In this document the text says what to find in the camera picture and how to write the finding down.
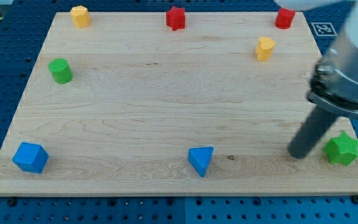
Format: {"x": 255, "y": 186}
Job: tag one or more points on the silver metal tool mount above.
{"x": 334, "y": 83}

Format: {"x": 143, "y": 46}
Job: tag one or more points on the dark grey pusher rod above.
{"x": 311, "y": 131}

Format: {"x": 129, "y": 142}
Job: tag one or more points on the yellow heart block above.
{"x": 264, "y": 49}

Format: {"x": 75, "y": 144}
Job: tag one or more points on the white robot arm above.
{"x": 350, "y": 28}

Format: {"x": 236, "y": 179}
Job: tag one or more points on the green star block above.
{"x": 342, "y": 149}

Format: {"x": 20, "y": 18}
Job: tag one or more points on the white fiducial marker tag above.
{"x": 324, "y": 29}

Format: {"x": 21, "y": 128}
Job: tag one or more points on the red pentagon block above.
{"x": 284, "y": 18}

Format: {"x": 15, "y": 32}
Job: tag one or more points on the blue triangle block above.
{"x": 200, "y": 158}

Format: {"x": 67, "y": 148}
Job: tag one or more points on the red star block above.
{"x": 175, "y": 18}

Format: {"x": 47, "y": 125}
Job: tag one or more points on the light wooden board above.
{"x": 142, "y": 95}

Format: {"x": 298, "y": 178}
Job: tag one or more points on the yellow hexagon block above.
{"x": 80, "y": 16}

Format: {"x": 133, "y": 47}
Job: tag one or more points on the green cylinder block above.
{"x": 60, "y": 70}

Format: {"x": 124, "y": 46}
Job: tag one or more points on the blue cube block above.
{"x": 31, "y": 157}

